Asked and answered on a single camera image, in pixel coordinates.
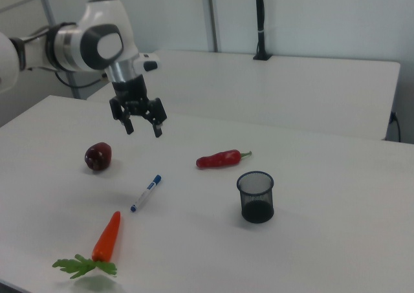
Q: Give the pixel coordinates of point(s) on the black mesh pen holder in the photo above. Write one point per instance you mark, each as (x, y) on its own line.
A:
(257, 205)

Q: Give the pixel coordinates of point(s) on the orange toy carrot with leaves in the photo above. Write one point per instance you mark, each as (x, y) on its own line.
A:
(106, 238)

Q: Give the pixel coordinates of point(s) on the white neighbouring table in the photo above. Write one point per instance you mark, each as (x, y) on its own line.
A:
(258, 89)

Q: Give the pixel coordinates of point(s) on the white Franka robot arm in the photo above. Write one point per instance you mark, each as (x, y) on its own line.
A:
(93, 44)

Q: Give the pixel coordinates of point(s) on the red toy chili pepper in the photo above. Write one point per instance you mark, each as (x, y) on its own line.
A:
(220, 159)

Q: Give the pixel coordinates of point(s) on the blue and white marker pen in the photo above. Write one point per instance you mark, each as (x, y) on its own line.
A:
(145, 193)

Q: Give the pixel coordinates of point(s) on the dark red toy apple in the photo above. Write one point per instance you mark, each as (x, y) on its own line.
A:
(98, 157)

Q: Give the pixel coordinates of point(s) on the black camera pole with clamp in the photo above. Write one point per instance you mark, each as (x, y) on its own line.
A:
(260, 21)

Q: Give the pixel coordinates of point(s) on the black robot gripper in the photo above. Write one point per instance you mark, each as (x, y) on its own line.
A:
(131, 92)

